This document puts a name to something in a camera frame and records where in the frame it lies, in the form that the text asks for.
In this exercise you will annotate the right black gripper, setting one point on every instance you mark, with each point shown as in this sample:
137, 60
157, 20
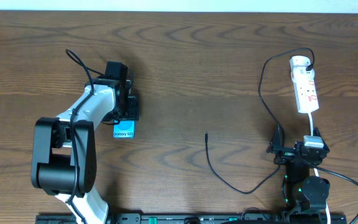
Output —
286, 154

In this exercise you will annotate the blue screen Galaxy smartphone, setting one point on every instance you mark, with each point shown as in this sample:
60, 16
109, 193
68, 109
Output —
124, 130

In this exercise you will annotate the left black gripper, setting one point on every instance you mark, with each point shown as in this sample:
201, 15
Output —
132, 107

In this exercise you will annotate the white power strip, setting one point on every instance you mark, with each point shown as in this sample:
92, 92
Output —
305, 90

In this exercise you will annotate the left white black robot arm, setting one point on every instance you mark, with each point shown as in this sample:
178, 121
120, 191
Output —
64, 162

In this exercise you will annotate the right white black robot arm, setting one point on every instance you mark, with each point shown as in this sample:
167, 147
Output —
305, 194

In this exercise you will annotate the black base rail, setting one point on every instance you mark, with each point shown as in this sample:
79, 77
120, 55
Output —
252, 217

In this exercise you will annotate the white USB charger plug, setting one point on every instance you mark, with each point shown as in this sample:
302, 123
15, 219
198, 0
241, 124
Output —
299, 61

